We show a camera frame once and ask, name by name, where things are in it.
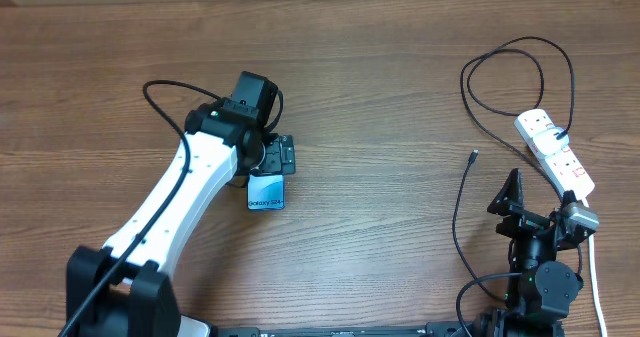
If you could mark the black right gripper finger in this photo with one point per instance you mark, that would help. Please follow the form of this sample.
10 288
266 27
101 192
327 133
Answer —
569 201
510 199

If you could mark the Samsung Galaxy smartphone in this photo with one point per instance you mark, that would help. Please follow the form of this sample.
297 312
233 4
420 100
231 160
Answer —
266 193

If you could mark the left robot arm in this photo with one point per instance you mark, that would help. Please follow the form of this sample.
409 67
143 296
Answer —
125 287

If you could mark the white power strip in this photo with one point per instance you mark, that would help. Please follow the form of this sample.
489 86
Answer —
563 168

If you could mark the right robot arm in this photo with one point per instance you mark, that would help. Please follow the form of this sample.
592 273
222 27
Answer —
540 289

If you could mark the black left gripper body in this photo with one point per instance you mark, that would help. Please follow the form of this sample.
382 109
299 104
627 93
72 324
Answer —
277 158

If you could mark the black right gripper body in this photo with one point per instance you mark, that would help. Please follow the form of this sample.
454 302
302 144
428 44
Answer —
518 220

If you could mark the white charger plug adapter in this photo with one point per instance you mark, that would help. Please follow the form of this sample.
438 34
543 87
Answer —
549 142

